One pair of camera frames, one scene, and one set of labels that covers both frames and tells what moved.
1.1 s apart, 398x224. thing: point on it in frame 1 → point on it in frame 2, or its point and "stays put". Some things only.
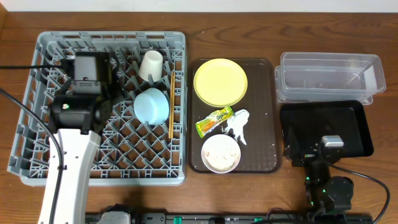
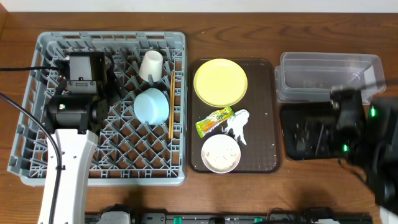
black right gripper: [293, 150] → [364, 126]
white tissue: [236, 123] stays put
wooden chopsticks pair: [171, 104] stays put
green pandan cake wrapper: [204, 125] stays put
